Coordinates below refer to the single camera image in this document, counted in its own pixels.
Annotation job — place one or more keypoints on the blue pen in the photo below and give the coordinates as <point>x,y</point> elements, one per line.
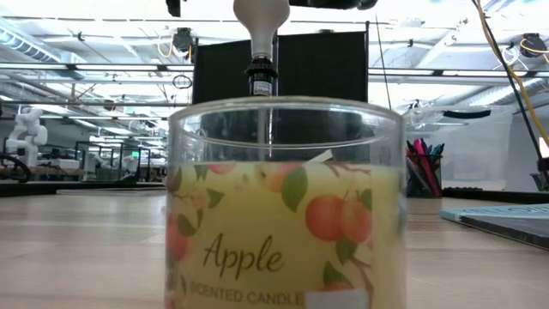
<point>437,149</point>

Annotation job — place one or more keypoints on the black curved tube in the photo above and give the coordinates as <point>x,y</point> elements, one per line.
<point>23,167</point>

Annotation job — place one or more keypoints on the white lightbulb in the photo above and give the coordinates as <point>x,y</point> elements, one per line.
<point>261,21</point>

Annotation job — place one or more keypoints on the black mesh pen holder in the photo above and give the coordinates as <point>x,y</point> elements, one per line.
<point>437,184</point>

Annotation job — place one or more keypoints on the clear plastic storage bin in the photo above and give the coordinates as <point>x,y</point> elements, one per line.
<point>476,150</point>

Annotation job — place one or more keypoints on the Yellowstone waterfall book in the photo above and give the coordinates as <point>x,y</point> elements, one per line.
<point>506,221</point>

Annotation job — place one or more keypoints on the wooden base lamp black socket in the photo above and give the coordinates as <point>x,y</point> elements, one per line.
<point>261,81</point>

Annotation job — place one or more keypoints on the small yellow round object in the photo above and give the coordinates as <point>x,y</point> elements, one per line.
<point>257,223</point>

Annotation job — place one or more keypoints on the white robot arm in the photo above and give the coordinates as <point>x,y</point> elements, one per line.
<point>28,129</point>

